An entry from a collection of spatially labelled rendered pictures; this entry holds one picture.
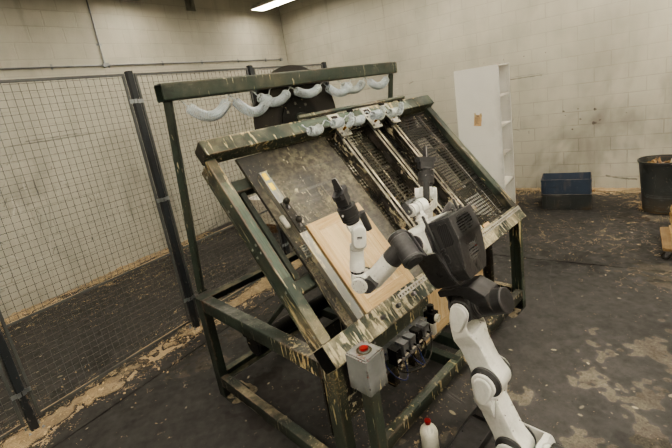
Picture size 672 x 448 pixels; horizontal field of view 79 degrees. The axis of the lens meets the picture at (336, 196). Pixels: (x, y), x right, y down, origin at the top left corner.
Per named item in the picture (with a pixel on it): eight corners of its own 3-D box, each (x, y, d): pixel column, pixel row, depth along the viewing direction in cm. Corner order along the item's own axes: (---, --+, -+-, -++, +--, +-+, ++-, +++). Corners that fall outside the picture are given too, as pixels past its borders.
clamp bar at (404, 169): (454, 248, 270) (479, 230, 253) (352, 118, 301) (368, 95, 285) (462, 243, 276) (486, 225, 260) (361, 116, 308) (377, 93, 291)
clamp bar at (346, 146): (427, 268, 248) (452, 249, 231) (320, 126, 279) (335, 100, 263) (436, 261, 254) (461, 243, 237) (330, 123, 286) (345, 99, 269)
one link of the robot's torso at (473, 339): (518, 380, 190) (486, 288, 188) (502, 403, 178) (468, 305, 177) (488, 376, 201) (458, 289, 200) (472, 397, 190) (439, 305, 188)
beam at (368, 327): (326, 376, 187) (337, 369, 179) (312, 353, 190) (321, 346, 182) (516, 222, 333) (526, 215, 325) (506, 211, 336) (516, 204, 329)
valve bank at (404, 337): (400, 394, 193) (394, 351, 187) (377, 382, 203) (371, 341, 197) (453, 340, 226) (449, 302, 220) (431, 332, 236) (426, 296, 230)
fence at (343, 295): (353, 322, 202) (357, 319, 200) (256, 177, 228) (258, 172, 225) (360, 317, 206) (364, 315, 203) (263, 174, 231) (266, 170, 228)
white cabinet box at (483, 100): (506, 216, 565) (497, 64, 516) (464, 214, 599) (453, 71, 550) (516, 203, 612) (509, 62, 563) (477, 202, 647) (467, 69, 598)
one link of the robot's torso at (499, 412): (543, 447, 192) (510, 354, 190) (527, 478, 179) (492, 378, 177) (511, 438, 204) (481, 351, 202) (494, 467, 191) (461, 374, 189)
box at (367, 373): (371, 400, 168) (365, 362, 163) (350, 388, 176) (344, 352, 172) (388, 383, 176) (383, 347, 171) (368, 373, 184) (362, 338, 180)
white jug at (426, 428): (433, 460, 220) (430, 430, 215) (418, 451, 227) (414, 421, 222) (443, 447, 226) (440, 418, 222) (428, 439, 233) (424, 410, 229)
